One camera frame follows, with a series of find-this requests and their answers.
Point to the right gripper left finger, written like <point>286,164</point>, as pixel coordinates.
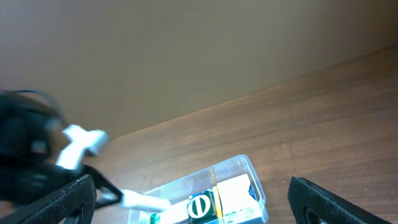
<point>73,203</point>

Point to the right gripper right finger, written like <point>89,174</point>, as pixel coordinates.
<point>312,204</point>

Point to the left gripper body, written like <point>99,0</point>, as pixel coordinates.
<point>31,141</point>

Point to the small white bottle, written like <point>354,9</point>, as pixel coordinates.
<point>146,203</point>

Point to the white green medicine box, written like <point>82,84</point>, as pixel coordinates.
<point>176,214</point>

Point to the green Zam-Buk box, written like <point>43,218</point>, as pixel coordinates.
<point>201,208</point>

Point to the blue VapoDrops box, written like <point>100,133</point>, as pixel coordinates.
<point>218,206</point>

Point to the clear plastic container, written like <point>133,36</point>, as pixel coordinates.
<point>181,189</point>

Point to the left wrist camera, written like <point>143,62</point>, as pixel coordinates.
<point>81,141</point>

